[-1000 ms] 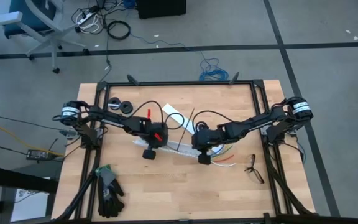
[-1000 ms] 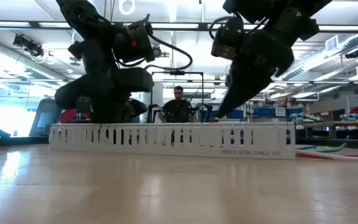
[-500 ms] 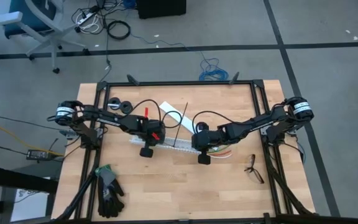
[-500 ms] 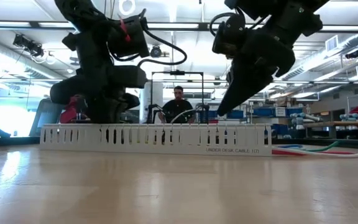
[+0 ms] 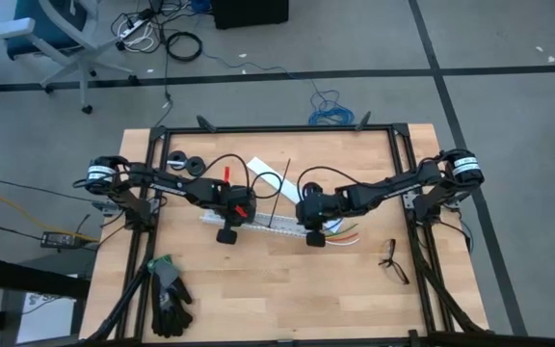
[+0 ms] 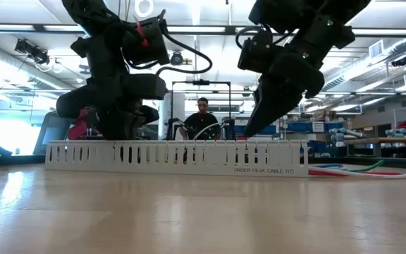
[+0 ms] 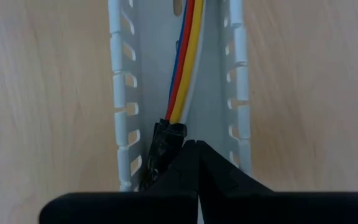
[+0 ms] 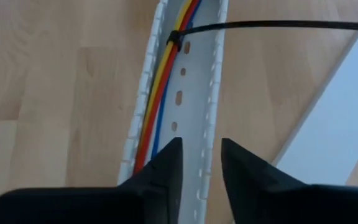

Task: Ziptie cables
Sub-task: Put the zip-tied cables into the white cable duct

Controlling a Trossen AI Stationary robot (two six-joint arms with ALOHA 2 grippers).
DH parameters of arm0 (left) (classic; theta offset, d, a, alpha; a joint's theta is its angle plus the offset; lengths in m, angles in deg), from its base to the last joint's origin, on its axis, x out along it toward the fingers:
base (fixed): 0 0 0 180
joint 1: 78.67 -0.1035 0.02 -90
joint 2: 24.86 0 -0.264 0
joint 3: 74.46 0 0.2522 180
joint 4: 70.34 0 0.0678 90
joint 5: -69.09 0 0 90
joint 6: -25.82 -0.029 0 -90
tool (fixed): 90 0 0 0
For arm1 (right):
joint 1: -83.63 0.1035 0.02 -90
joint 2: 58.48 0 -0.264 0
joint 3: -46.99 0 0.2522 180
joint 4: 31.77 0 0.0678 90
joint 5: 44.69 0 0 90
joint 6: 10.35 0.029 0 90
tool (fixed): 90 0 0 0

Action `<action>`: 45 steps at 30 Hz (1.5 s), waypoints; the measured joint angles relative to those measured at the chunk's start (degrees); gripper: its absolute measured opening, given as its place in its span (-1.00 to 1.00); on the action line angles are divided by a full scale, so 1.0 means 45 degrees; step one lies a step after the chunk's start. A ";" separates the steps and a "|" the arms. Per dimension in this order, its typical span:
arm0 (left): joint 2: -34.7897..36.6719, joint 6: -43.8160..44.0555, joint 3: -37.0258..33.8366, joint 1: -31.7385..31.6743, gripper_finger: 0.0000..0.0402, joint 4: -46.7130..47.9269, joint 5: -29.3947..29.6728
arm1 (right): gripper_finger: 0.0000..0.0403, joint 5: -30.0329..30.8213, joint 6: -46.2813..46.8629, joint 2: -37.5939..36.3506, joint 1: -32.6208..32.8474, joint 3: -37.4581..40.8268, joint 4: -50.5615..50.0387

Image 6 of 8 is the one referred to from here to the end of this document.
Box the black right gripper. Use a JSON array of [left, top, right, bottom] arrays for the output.
[[244, 36, 331, 139]]

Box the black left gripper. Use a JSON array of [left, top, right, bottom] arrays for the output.
[[55, 24, 169, 141]]

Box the blue wire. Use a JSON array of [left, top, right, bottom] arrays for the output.
[[310, 163, 347, 169]]

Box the red wire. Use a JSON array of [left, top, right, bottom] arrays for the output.
[[308, 169, 403, 177]]

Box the white slotted cable raceway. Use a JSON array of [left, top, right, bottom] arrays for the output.
[[44, 140, 309, 178]]

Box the white wire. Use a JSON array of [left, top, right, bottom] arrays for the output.
[[307, 166, 406, 180]]

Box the blue storage bin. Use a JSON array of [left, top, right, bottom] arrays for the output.
[[324, 121, 345, 132], [286, 121, 313, 133]]

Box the red cart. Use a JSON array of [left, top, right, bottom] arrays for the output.
[[67, 107, 102, 141]]

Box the white pillar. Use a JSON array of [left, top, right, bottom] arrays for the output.
[[158, 92, 187, 141]]

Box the grey chair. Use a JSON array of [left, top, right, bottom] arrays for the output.
[[32, 111, 74, 156]]

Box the person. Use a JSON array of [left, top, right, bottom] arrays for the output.
[[178, 97, 225, 141]]

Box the grey pipe roll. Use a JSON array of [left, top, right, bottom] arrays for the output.
[[328, 127, 366, 143], [385, 128, 406, 139]]

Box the black ceiling device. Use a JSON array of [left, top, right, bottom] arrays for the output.
[[14, 37, 51, 66]]

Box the white ceiling vent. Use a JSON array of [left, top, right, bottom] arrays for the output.
[[368, 39, 384, 60]]

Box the wooden bench top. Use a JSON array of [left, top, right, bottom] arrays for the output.
[[343, 136, 406, 146]]

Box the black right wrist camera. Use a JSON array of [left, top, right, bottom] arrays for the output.
[[237, 28, 276, 73]]

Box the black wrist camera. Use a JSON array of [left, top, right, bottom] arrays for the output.
[[121, 16, 171, 67], [237, 28, 276, 73]]

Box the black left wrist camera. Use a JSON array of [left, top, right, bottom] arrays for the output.
[[121, 16, 171, 67]]

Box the black overhead camera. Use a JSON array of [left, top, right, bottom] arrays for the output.
[[169, 50, 193, 68]]

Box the white ceiling ring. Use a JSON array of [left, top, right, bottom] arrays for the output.
[[134, 0, 154, 18]]

